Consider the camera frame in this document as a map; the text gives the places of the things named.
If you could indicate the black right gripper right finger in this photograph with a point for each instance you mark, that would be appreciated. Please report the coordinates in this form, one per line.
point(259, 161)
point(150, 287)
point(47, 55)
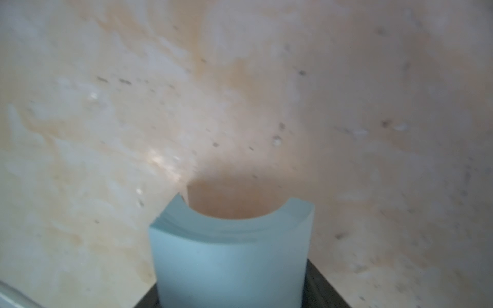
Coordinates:
point(318, 292)

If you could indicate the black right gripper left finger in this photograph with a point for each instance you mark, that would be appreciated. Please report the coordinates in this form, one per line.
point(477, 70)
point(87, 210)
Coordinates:
point(150, 299)

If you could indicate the blue sticky note pad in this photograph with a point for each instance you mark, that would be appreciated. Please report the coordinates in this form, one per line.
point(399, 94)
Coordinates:
point(201, 261)

